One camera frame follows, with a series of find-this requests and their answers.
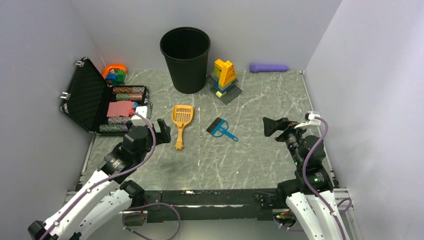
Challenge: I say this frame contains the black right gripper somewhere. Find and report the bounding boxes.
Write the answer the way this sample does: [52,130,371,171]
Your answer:
[263,116,311,167]

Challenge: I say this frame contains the yellow slotted plastic scoop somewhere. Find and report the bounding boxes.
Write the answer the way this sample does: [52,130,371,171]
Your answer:
[172,104,194,151]

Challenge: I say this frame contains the blue brush with black bristles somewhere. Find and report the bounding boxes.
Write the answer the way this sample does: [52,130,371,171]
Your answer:
[206,117,239,142]

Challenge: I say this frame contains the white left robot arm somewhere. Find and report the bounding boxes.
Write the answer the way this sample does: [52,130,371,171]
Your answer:
[28,118,171,240]

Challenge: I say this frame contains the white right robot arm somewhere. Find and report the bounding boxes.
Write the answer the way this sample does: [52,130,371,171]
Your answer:
[262,112,350,240]

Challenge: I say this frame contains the purple cylinder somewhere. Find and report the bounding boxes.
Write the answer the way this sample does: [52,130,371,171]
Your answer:
[248,63,290,73]

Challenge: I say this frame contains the yellow toy brick building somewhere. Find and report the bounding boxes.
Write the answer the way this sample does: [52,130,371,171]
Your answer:
[206,59,243,105]

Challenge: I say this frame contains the black poker chip case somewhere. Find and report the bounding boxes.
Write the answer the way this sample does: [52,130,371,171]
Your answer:
[59,57,131,137]

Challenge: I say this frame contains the orange tape dispenser toy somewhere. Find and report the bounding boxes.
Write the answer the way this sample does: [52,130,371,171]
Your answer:
[101,63,128,86]

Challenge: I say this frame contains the black plastic trash bin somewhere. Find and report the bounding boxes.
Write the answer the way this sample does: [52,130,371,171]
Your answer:
[159,26,211,94]

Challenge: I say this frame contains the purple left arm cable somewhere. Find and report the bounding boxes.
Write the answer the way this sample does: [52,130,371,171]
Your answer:
[39,111,157,240]

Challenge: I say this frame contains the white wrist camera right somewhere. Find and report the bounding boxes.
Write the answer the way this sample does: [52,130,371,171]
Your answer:
[293,111,321,129]

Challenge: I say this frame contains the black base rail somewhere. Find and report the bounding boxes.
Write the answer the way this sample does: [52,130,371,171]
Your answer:
[124,188,289,223]

